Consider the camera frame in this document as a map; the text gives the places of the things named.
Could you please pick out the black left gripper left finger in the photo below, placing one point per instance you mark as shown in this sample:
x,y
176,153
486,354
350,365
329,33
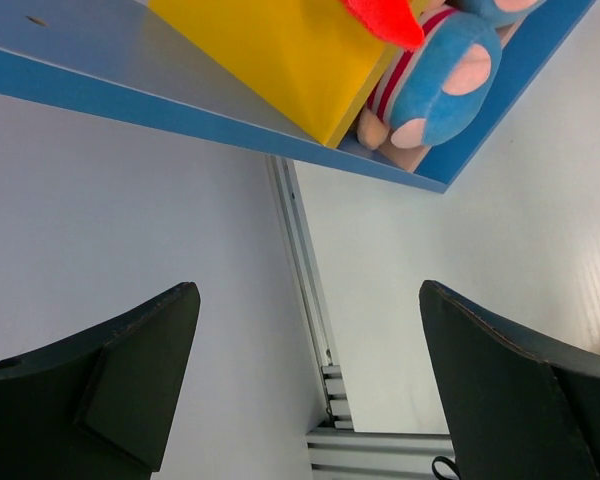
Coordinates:
x,y
99,404

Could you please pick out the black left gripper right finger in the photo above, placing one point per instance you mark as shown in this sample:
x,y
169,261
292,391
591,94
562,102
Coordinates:
x,y
518,404

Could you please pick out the boy doll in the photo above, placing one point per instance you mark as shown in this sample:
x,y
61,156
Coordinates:
x,y
430,95
498,13

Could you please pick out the red shark plush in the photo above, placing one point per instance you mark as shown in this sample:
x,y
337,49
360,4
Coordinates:
x,y
392,21

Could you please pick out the blue yellow toy shelf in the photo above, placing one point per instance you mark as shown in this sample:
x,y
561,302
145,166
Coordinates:
x,y
287,78

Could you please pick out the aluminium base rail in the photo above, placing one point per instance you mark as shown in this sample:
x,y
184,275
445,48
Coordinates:
x,y
336,451

